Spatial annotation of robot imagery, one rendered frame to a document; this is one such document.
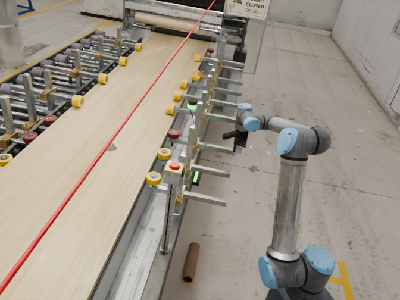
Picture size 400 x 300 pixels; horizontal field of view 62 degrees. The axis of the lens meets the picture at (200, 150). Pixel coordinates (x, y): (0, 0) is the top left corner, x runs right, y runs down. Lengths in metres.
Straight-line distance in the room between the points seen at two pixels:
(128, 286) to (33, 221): 0.52
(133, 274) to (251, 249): 1.28
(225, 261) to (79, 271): 1.46
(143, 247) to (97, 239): 0.39
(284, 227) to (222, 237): 1.33
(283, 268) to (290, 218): 0.23
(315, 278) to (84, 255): 1.02
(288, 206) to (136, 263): 0.81
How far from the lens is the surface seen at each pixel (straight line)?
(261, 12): 4.20
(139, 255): 1.83
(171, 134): 2.22
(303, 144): 1.46
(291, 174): 1.48
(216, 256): 2.69
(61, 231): 1.59
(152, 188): 1.88
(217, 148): 2.24
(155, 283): 1.64
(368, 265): 3.15
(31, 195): 1.79
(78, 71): 2.96
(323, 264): 1.70
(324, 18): 10.79
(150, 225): 1.97
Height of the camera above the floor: 2.05
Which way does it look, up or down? 33 degrees down
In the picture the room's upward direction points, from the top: 9 degrees clockwise
